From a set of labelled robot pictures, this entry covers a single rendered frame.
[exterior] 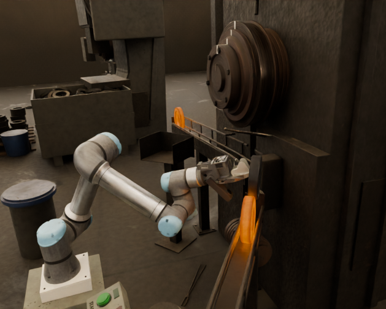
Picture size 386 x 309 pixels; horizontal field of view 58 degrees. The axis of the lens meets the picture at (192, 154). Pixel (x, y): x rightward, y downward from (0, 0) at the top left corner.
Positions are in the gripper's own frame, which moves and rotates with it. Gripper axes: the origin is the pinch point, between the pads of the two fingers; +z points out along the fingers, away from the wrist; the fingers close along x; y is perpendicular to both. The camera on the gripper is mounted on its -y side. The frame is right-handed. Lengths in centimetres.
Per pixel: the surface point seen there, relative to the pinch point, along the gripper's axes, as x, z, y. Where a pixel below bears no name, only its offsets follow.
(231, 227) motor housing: 14.5, -19.2, -28.5
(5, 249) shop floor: 39, -184, -38
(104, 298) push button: -45, -42, -13
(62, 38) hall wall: 819, -620, 207
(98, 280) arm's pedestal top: -6, -78, -35
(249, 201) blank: -13.2, -1.5, -4.5
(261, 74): 26.0, 7.0, 29.7
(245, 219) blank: -18.2, -2.9, -8.0
